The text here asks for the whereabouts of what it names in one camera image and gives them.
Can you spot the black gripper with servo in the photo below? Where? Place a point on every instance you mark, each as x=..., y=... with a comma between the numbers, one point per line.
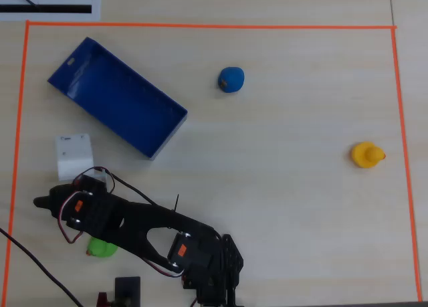
x=57, y=198

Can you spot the yellow rubber duck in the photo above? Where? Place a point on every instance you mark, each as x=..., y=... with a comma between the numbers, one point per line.
x=366, y=154

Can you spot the blue ball toy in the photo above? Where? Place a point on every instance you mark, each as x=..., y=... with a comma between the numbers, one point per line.
x=232, y=79

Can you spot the blue rectangular plastic box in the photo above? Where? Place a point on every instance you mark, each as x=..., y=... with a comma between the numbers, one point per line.
x=123, y=99

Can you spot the white cube block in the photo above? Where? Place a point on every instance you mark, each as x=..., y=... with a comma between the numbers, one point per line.
x=72, y=150

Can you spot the orange tape strip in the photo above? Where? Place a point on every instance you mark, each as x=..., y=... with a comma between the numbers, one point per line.
x=200, y=26
x=405, y=153
x=17, y=150

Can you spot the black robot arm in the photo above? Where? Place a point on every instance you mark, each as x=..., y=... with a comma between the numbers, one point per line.
x=160, y=217

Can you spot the green rubber duck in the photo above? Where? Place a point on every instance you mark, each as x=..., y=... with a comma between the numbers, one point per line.
x=100, y=248

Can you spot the black zip tie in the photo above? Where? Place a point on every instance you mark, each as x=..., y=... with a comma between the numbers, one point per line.
x=176, y=203

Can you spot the black table clamp plate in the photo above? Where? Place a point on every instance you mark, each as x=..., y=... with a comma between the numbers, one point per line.
x=128, y=287

